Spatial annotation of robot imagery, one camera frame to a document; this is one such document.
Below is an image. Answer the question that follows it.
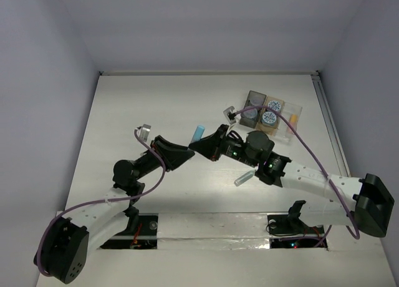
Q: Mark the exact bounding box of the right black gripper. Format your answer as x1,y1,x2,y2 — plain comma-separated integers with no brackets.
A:
191,122,259,167

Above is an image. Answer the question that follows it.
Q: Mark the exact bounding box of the small blue eraser cap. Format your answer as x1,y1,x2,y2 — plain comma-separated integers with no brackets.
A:
194,125,205,137

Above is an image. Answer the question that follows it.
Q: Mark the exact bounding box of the dark grey plastic bin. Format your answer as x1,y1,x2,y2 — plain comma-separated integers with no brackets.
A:
239,90,268,128

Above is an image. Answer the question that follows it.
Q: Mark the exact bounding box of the teal pencil-shaped case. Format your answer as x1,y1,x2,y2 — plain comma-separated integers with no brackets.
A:
234,170,255,187

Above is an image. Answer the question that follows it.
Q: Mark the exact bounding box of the wooden bin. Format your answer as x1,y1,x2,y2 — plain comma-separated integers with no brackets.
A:
256,96,285,135

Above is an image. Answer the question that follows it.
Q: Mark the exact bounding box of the clear plastic bin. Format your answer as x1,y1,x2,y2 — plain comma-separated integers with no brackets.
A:
274,102,302,144

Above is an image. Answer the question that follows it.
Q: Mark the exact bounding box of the orange pencil-shaped case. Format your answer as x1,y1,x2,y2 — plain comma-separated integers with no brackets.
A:
287,114,299,135

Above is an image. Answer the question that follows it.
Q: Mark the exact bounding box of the blue pencil-shaped case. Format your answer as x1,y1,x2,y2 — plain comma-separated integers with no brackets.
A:
191,135,201,142

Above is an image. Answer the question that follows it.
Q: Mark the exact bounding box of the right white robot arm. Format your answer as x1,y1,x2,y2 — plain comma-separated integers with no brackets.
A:
189,125,395,238

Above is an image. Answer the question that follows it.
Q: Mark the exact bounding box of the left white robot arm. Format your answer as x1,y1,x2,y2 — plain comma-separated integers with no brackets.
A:
34,136,195,284

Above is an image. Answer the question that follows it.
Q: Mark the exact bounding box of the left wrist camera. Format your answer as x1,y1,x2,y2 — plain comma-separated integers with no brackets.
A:
135,124,151,143

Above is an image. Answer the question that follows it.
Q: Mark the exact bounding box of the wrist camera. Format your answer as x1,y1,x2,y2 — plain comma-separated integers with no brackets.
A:
135,124,151,143
223,106,238,125

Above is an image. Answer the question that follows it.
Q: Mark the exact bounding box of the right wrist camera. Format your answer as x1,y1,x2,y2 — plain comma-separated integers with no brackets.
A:
223,106,238,125

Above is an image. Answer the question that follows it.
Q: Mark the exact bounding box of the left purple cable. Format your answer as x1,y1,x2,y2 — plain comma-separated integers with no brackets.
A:
36,128,166,277

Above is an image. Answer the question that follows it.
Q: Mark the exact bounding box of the purple cable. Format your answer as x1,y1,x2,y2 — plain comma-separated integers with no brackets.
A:
36,128,166,277
232,105,361,248

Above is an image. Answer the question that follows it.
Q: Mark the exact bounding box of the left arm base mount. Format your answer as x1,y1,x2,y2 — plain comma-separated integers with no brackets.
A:
100,207,158,250

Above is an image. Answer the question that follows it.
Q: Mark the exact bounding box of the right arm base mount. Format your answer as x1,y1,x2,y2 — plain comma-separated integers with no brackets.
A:
265,200,327,249

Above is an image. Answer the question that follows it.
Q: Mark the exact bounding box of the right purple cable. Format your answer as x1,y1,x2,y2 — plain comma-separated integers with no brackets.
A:
232,105,361,248

